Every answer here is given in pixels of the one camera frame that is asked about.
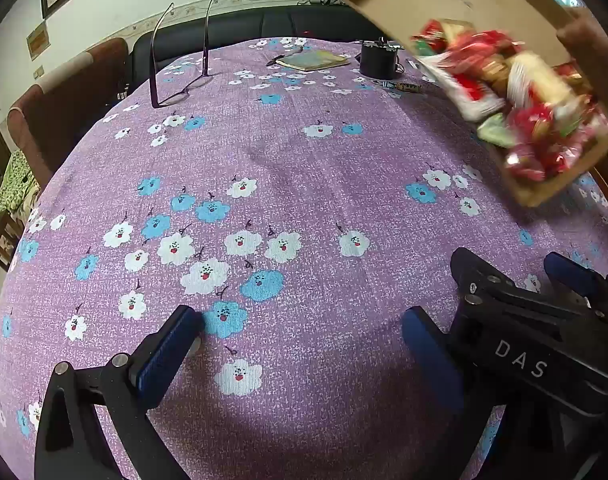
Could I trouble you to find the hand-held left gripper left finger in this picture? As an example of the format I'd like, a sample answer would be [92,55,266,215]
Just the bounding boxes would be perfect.
[34,304,205,480]

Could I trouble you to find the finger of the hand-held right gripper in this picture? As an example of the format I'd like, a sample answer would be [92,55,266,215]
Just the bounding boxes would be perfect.
[450,247,517,308]
[542,252,608,302]

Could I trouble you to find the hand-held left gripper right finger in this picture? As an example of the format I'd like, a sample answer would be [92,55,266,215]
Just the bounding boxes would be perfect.
[402,306,608,480]

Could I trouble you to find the purple floral tablecloth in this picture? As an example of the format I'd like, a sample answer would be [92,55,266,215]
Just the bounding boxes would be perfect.
[0,35,608,480]

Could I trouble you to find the pile of snack packets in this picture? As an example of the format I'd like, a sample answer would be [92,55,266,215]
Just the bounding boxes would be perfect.
[409,17,602,183]

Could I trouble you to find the black round container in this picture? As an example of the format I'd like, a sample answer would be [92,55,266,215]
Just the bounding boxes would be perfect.
[359,40,399,78]

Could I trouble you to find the green patterned cloth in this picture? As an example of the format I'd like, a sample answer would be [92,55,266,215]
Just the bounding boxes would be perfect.
[0,150,40,231]

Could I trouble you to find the yellow notebook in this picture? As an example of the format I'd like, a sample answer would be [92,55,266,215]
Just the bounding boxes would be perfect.
[275,50,351,73]

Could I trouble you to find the brown chair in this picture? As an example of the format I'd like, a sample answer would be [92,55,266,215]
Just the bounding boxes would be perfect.
[6,37,130,188]

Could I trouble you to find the dark pen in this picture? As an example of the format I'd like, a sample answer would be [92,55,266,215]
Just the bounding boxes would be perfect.
[266,51,305,67]

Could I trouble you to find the purple-framed eyeglasses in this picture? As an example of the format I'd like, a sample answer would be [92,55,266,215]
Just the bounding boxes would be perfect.
[149,0,215,109]

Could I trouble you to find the black leather sofa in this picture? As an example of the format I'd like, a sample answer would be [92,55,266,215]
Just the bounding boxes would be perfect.
[129,6,399,91]

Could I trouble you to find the yellow wall sign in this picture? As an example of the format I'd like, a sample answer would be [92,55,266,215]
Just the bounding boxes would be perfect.
[26,22,52,61]

